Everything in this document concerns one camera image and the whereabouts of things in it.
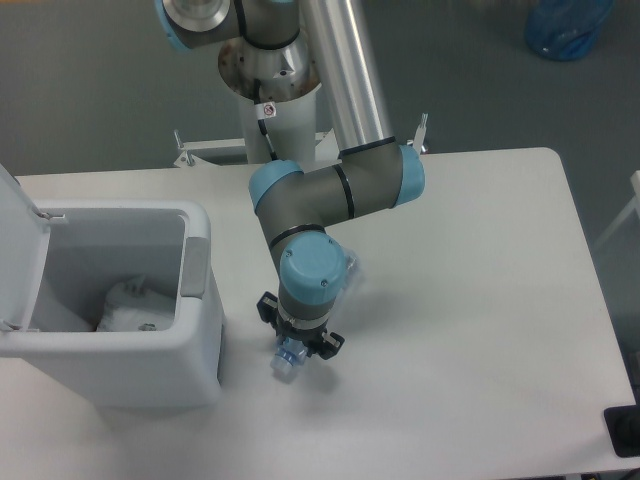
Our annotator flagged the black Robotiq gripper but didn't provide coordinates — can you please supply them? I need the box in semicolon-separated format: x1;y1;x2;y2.
256;291;345;360

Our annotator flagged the clear plastic water bottle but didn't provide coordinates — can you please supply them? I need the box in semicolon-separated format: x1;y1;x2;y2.
269;247;362;383

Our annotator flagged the white plastic bag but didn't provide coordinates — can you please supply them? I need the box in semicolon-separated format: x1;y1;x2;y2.
96;275;176;332

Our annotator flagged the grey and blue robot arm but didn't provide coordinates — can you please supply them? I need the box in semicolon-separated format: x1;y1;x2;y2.
155;1;425;369

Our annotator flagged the white trash can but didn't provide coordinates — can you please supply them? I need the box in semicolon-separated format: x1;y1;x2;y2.
1;200;225;407

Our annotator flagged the white trash can lid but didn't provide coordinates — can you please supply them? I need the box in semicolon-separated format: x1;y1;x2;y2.
1;169;67;332

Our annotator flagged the black device at table edge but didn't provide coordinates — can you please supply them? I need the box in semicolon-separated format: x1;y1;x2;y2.
604;405;639;458

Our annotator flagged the blue plastic bag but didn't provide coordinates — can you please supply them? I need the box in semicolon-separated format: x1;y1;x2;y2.
524;0;615;62

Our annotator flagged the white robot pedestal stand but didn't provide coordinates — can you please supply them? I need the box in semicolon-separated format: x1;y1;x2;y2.
172;29;431;168

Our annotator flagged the black cable on pedestal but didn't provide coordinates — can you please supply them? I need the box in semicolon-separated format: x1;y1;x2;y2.
252;78;280;163

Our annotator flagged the white frame at right edge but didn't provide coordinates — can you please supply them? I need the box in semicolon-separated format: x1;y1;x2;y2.
595;170;639;250

